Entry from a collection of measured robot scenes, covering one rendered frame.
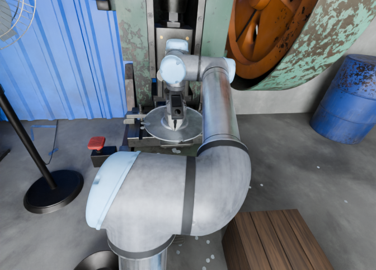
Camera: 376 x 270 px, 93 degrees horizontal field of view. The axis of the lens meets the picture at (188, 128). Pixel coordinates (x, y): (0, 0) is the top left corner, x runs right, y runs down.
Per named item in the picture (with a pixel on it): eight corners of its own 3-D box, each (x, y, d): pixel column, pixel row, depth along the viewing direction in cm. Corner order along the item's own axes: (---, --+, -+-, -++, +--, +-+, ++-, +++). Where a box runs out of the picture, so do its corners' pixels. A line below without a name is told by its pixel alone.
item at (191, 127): (142, 107, 93) (141, 106, 93) (195, 104, 100) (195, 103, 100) (146, 145, 72) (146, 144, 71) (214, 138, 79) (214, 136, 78)
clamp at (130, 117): (155, 122, 98) (155, 106, 92) (123, 124, 95) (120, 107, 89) (155, 117, 103) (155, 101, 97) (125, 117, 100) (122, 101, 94)
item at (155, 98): (192, 105, 90) (193, 95, 87) (151, 106, 86) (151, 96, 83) (187, 91, 103) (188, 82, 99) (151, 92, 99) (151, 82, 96)
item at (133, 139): (214, 143, 97) (216, 134, 94) (128, 147, 90) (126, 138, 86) (202, 113, 121) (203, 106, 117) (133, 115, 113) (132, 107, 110)
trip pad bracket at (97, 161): (121, 182, 88) (113, 153, 76) (99, 184, 86) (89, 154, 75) (122, 172, 92) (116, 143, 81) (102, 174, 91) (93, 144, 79)
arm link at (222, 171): (289, 229, 21) (236, 47, 54) (193, 222, 20) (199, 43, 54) (255, 248, 29) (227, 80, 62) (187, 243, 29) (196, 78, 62)
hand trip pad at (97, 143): (106, 159, 77) (102, 146, 72) (90, 160, 76) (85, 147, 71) (108, 148, 83) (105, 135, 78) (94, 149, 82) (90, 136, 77)
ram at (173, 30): (190, 100, 82) (196, 26, 65) (156, 101, 80) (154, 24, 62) (184, 85, 96) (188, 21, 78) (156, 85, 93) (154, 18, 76)
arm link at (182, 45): (163, 41, 56) (167, 37, 63) (163, 76, 63) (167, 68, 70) (188, 43, 56) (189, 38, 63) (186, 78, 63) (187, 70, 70)
